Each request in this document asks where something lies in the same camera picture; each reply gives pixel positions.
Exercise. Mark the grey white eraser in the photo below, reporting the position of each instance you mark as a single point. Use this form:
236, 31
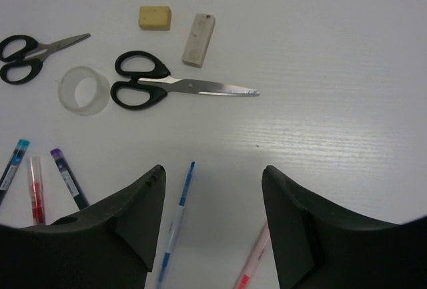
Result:
198, 41

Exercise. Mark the purple capped pen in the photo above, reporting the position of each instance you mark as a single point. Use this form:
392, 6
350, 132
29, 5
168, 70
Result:
69, 179

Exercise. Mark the blue highlighter pen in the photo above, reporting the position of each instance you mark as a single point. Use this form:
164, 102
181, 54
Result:
175, 227

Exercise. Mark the teal capped pen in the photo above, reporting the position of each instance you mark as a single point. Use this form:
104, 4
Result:
12, 166

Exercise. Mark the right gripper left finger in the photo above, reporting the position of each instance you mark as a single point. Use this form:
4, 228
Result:
111, 244

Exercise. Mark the large black scissors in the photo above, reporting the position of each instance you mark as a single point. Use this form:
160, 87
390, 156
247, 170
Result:
158, 83

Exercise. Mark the yellow eraser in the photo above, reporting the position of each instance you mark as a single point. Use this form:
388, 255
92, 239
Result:
155, 18

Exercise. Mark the clear tape roll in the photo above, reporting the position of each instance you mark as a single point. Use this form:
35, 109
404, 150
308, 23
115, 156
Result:
83, 91

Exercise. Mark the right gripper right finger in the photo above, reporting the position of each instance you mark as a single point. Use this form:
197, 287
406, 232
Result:
319, 244

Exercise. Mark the red clear pen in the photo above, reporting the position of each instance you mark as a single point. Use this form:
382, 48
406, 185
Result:
36, 190

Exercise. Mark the small black scissors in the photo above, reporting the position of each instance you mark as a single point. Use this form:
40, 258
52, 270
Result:
32, 55

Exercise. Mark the pink highlighter pen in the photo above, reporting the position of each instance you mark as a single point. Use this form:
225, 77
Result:
254, 259

